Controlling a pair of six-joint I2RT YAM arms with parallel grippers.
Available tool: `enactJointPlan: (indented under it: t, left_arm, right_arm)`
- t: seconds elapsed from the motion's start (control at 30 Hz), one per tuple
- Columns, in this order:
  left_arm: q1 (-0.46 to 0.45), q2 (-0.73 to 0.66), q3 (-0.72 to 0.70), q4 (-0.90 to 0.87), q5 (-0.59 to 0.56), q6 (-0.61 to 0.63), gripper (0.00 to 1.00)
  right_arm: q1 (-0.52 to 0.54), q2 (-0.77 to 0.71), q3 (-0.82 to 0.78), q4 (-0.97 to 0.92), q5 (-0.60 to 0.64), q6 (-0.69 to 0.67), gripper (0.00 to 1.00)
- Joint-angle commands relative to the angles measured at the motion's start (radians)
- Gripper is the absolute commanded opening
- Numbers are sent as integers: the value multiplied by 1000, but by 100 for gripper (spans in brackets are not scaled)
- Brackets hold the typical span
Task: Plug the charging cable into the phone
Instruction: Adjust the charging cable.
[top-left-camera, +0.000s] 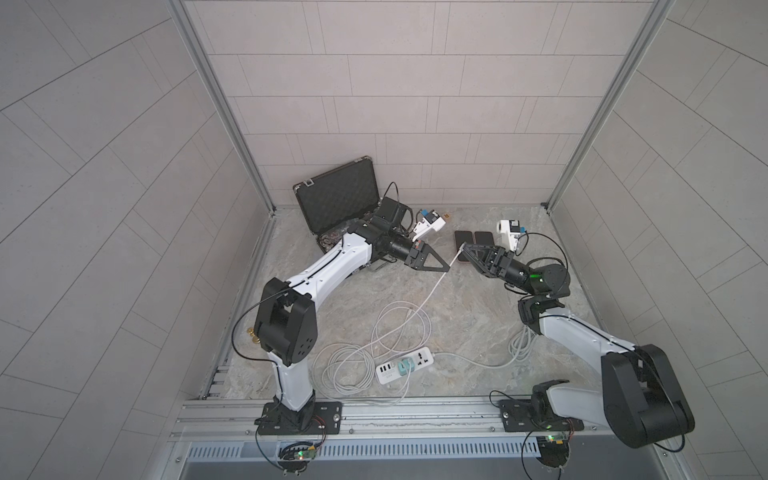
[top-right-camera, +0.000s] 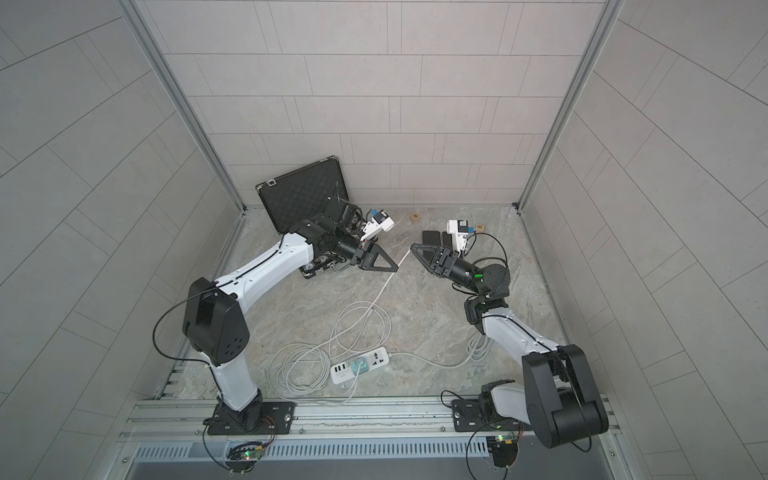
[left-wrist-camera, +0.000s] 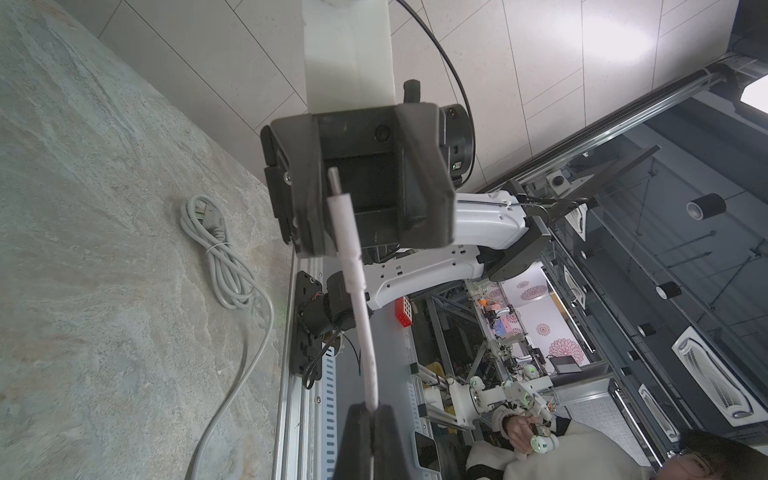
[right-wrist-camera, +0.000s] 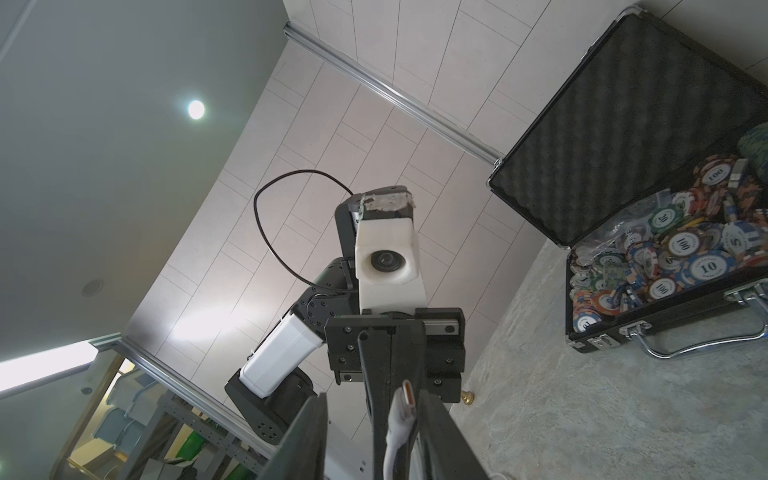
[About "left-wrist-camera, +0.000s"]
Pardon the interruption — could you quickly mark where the grey power strip cord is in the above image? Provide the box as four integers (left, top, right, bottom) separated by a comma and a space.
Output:
179, 193, 276, 480

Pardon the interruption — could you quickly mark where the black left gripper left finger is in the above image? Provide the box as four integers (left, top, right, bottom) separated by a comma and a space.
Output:
333, 403, 373, 480

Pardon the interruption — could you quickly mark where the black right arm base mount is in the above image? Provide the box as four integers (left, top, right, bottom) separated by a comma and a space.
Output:
289, 271, 345, 390

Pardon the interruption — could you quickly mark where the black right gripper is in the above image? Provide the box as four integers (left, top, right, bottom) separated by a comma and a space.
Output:
261, 80, 474, 258

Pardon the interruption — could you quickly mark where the aluminium front rail frame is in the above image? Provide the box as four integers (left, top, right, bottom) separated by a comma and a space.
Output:
272, 257, 339, 479

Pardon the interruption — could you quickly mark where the white phone charging cable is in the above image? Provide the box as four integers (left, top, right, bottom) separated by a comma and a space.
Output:
326, 166, 380, 413

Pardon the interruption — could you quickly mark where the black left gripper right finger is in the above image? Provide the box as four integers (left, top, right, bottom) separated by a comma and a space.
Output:
371, 404, 411, 480

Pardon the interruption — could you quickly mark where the person in white sweater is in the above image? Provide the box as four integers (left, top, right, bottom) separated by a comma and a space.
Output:
466, 406, 767, 479

